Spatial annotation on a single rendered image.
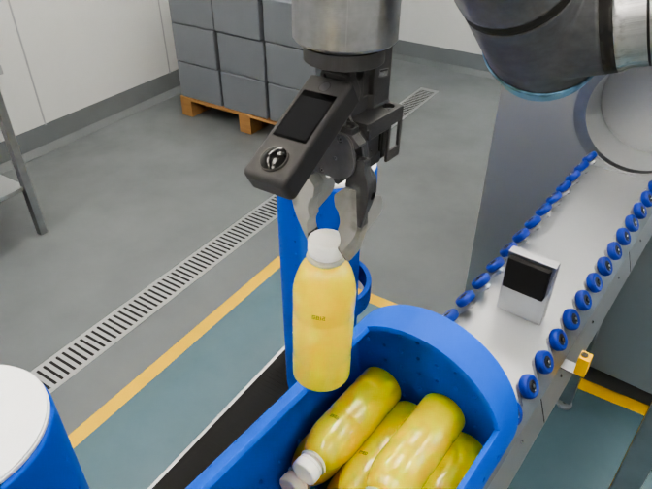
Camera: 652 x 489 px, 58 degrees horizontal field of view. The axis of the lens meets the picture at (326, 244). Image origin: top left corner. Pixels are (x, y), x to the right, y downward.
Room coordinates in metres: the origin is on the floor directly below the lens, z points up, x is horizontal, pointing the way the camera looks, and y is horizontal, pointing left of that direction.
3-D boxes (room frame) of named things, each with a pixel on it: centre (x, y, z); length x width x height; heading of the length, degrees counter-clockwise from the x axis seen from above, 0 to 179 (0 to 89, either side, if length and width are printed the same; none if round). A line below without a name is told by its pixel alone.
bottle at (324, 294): (0.49, 0.00, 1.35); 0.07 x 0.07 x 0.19
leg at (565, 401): (1.46, -0.90, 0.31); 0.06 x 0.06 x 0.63; 52
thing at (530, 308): (0.95, -0.42, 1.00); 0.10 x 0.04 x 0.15; 52
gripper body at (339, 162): (0.52, -0.02, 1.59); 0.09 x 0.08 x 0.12; 143
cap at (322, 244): (0.50, 0.00, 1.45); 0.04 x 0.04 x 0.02
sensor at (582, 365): (0.83, -0.49, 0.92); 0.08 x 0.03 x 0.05; 52
